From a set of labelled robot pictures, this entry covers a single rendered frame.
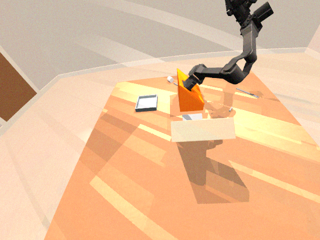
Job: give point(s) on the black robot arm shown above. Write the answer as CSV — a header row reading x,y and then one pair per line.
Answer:
x,y
231,72

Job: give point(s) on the white square tray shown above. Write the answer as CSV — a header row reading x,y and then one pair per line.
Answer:
x,y
146,103

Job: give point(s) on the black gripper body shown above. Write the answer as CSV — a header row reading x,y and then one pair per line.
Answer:
x,y
238,10

